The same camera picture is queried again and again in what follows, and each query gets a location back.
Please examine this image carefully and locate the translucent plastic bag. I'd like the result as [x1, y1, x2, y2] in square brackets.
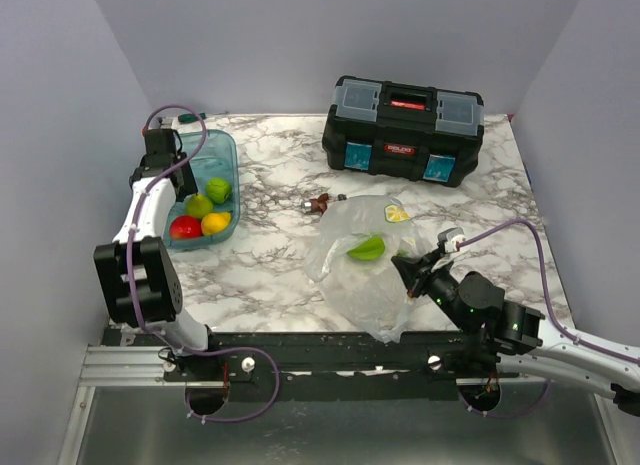
[304, 195, 431, 343]

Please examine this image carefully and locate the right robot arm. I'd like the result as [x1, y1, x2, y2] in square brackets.
[391, 253, 639, 416]

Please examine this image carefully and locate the green fake pear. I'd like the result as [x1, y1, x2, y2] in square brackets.
[185, 193, 214, 220]

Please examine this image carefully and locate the black mounting rail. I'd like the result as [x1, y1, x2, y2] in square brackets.
[131, 332, 500, 403]

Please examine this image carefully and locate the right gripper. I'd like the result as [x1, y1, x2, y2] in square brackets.
[391, 247, 471, 333]

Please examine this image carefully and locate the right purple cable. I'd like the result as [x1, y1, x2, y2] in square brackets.
[452, 217, 640, 420]

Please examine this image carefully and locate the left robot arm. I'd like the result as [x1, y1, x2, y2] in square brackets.
[93, 129, 426, 380]

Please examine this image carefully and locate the red fake apple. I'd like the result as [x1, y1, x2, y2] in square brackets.
[169, 215, 202, 240]

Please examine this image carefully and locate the green fake lime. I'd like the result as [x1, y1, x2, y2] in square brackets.
[205, 177, 232, 205]

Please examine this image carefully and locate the yellow fake lemon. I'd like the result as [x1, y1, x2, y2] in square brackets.
[200, 212, 232, 236]

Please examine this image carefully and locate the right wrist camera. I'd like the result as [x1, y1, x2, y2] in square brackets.
[437, 227, 466, 258]

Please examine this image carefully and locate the black Delixi toolbox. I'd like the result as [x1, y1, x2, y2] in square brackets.
[322, 76, 484, 188]

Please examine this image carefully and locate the green handled screwdriver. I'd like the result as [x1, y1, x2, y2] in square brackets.
[177, 112, 207, 124]

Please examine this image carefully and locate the purple cable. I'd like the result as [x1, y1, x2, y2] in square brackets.
[124, 103, 281, 426]
[452, 217, 640, 420]

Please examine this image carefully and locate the green fake apple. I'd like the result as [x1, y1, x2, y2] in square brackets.
[347, 236, 386, 261]

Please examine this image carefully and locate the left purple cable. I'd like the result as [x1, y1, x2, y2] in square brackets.
[124, 103, 281, 426]

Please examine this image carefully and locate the brown faucet tap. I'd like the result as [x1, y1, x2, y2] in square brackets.
[301, 193, 330, 214]

